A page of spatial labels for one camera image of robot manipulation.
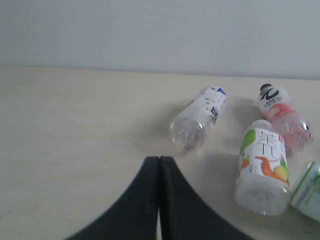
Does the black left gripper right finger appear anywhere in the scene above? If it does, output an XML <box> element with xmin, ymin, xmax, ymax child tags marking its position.
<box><xmin>159</xmin><ymin>156</ymin><xmax>250</xmax><ymax>240</ymax></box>

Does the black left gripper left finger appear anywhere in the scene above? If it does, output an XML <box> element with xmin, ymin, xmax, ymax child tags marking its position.
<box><xmin>69</xmin><ymin>156</ymin><xmax>160</xmax><ymax>240</ymax></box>

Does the fruit tea bottle white label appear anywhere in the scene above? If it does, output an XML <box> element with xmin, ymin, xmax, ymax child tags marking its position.
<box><xmin>235</xmin><ymin>119</ymin><xmax>291</xmax><ymax>216</ymax></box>

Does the clear bottle blue white label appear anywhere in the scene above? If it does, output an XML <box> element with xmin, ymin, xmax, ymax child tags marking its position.
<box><xmin>169</xmin><ymin>85</ymin><xmax>228</xmax><ymax>152</ymax></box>

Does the pink peach drink bottle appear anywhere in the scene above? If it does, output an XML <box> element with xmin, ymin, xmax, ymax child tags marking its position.
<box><xmin>257</xmin><ymin>83</ymin><xmax>313</xmax><ymax>156</ymax></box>

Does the lime label clear bottle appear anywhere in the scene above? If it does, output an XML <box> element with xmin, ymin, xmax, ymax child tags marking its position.
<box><xmin>290</xmin><ymin>161</ymin><xmax>320</xmax><ymax>223</ymax></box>

